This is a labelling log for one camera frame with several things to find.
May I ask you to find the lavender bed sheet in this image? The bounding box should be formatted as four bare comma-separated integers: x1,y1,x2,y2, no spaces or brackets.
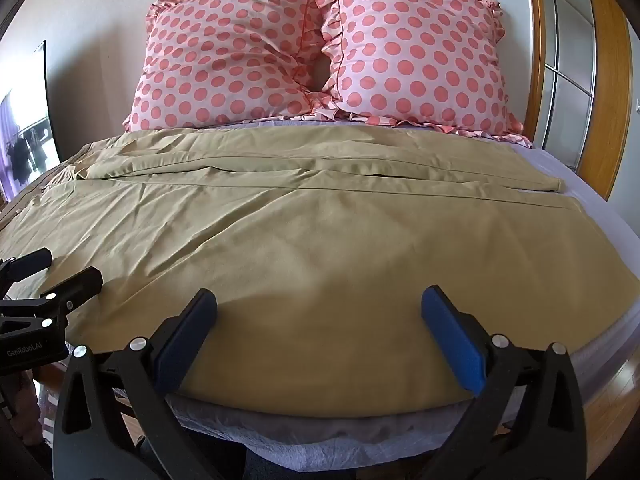
165,117,640,480

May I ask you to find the pink polka dot pillow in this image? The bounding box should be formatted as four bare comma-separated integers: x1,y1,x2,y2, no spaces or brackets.
122,0,321,133
313,0,530,145

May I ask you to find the glass panel door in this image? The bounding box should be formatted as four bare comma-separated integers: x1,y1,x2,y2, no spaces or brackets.
533,0,599,171

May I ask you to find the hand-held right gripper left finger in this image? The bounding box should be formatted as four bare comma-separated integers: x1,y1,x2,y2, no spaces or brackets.
52,288,236,480

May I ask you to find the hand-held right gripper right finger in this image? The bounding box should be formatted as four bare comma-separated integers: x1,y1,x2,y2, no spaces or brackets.
421,285,587,480

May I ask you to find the wooden headboard frame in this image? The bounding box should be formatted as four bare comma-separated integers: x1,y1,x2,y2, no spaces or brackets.
433,0,635,202

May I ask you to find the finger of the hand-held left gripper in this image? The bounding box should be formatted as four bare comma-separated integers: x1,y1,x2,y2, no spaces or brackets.
0,247,54,285
42,266,104,332

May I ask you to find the dark framed screen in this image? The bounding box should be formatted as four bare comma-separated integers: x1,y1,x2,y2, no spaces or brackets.
0,40,63,204

